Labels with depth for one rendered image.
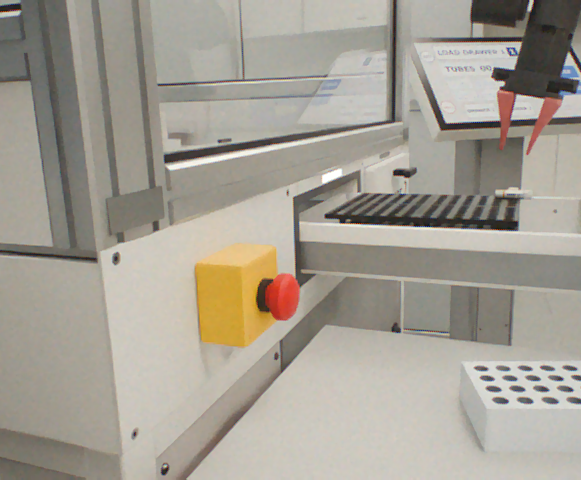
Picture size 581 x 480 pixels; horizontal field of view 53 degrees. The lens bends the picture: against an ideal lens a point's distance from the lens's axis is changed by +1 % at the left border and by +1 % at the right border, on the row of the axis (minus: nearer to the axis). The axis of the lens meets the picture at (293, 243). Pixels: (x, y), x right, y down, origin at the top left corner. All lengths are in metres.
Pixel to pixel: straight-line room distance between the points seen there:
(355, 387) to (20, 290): 0.32
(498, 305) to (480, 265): 1.18
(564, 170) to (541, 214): 2.94
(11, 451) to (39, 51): 0.30
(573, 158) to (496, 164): 2.11
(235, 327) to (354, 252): 0.24
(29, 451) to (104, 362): 0.12
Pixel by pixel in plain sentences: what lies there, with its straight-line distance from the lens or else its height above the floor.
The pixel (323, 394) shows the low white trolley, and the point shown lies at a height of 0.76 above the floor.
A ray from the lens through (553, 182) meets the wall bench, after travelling 3.82.
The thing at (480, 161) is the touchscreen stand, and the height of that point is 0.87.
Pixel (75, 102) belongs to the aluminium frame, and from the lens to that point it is 0.38.
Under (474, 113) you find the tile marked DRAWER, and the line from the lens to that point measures 1.57.
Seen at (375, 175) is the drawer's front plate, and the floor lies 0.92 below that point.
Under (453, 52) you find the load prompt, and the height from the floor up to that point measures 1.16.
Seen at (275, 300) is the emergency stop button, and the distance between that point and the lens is 0.47.
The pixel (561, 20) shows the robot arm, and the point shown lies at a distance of 0.81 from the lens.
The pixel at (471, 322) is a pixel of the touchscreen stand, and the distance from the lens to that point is 1.80.
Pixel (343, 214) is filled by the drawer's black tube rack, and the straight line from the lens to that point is 0.71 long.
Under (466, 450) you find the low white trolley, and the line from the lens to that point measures 0.50.
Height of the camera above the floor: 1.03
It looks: 13 degrees down
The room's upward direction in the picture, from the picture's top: 2 degrees counter-clockwise
